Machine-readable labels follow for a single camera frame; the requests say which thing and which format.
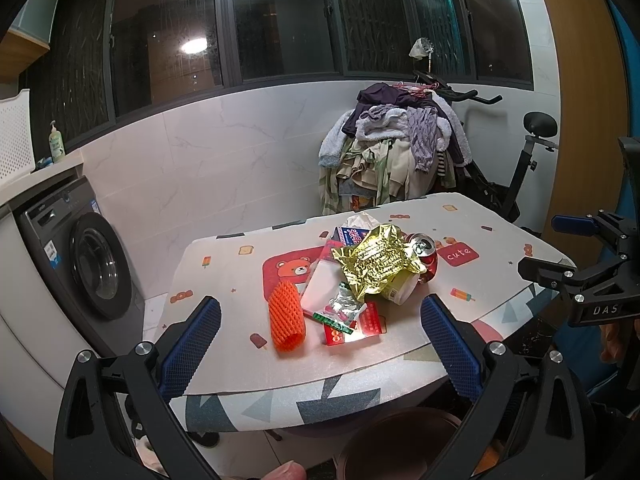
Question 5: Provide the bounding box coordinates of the green soap bottle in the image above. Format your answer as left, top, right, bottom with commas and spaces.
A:
48, 120, 66, 164

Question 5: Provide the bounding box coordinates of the white tissue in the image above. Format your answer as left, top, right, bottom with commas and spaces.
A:
342, 211, 380, 230

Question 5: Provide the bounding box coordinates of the black exercise bike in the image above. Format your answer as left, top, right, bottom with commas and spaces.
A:
439, 75, 561, 232

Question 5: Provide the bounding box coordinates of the crushed red soda can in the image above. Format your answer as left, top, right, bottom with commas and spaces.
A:
406, 233, 438, 284

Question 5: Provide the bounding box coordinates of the pink white package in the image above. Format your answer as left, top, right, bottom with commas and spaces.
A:
300, 240, 345, 318

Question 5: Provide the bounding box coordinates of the brown trash bin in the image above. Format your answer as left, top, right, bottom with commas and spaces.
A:
336, 408, 461, 480

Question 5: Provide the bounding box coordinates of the geometric pattern tablecloth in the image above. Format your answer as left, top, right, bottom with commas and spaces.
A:
169, 284, 561, 434

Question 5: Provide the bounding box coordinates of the person's left hand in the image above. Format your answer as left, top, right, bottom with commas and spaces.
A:
262, 460, 307, 480

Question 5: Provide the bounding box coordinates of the cream instant noodle cup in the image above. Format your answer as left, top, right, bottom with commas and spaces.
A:
380, 270, 420, 306

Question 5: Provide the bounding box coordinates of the blue cardboard box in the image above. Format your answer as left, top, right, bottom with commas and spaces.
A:
331, 226, 369, 246

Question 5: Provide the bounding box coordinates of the pile of clothes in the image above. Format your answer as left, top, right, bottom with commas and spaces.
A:
318, 76, 473, 214

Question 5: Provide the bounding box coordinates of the red cigarette pack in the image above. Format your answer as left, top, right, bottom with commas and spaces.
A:
324, 301, 386, 347

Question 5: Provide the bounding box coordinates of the orange foam fruit net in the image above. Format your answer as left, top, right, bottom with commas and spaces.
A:
268, 282, 306, 352

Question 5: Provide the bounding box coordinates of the person's right hand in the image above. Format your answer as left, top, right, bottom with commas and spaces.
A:
600, 321, 631, 364

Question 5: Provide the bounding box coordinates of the gold foil wrapper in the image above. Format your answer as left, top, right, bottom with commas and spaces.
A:
332, 223, 426, 301

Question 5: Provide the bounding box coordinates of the white perforated basket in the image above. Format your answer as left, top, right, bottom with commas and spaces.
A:
0, 89, 36, 186

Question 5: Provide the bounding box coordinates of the dark grey washing machine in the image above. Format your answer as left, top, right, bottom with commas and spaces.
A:
15, 177, 144, 356

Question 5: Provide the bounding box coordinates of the clear green snack wrapper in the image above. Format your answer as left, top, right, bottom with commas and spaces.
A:
310, 282, 367, 335

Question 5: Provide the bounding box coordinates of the cartoon print table mat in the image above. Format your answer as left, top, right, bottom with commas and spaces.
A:
160, 193, 565, 394

